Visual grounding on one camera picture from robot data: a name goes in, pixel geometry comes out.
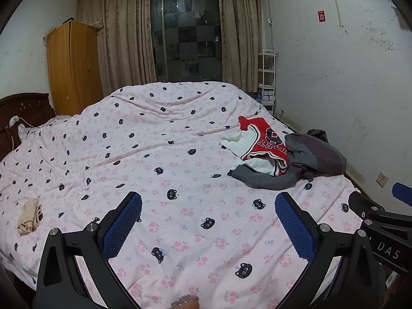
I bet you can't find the red and white jersey shirt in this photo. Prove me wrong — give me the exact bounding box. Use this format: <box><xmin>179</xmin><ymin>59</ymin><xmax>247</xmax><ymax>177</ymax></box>
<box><xmin>221</xmin><ymin>116</ymin><xmax>288</xmax><ymax>176</ymax></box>

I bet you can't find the person's left hand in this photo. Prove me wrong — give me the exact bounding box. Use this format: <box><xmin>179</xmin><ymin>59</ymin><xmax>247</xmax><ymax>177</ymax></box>
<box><xmin>170</xmin><ymin>295</ymin><xmax>200</xmax><ymax>309</ymax></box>

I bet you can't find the grey purple jacket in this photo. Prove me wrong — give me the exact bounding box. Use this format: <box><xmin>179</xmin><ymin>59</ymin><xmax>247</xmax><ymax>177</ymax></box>
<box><xmin>228</xmin><ymin>129</ymin><xmax>347</xmax><ymax>191</ymax></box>

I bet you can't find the beige small cloth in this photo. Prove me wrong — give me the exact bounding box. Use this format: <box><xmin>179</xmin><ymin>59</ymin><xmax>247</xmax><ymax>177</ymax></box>
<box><xmin>17</xmin><ymin>198</ymin><xmax>42</xmax><ymax>236</ymax></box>

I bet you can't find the pink cat-print bed quilt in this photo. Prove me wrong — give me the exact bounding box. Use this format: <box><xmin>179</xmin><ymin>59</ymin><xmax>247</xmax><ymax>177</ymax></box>
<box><xmin>0</xmin><ymin>81</ymin><xmax>381</xmax><ymax>309</ymax></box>

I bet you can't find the dark wooden headboard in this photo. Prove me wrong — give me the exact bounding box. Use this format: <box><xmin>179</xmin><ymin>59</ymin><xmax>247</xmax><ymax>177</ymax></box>
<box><xmin>0</xmin><ymin>93</ymin><xmax>56</xmax><ymax>160</ymax></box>

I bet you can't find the orange wooden wardrobe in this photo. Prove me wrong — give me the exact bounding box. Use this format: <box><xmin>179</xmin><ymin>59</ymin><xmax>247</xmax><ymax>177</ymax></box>
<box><xmin>47</xmin><ymin>20</ymin><xmax>103</xmax><ymax>116</ymax></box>

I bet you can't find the right brown curtain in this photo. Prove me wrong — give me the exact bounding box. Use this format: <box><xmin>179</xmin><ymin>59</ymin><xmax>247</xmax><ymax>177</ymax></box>
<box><xmin>219</xmin><ymin>0</ymin><xmax>261</xmax><ymax>93</ymax></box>

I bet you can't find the brown curtain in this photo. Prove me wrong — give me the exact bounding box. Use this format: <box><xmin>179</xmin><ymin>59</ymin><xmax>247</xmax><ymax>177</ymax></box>
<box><xmin>219</xmin><ymin>0</ymin><xmax>261</xmax><ymax>93</ymax></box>
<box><xmin>76</xmin><ymin>0</ymin><xmax>156</xmax><ymax>95</ymax></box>

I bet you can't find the left brown curtain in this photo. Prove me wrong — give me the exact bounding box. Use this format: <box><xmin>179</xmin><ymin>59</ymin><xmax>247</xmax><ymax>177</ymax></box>
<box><xmin>76</xmin><ymin>0</ymin><xmax>156</xmax><ymax>95</ymax></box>

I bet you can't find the wall power socket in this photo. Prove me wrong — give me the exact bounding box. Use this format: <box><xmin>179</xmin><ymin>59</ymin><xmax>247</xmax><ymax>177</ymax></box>
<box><xmin>376</xmin><ymin>171</ymin><xmax>388</xmax><ymax>188</ymax></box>

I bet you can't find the white charger cable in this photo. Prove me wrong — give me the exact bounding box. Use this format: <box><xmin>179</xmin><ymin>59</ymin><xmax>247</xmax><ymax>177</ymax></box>
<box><xmin>7</xmin><ymin>115</ymin><xmax>39</xmax><ymax>150</ymax></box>

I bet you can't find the white wire shelf rack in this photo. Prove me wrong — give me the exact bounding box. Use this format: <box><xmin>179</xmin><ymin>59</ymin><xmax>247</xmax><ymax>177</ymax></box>
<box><xmin>257</xmin><ymin>49</ymin><xmax>277</xmax><ymax>109</ymax></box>

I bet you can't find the red wall sticker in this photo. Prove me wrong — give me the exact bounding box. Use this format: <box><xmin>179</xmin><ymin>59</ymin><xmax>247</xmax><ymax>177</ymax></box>
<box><xmin>318</xmin><ymin>11</ymin><xmax>325</xmax><ymax>23</ymax></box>

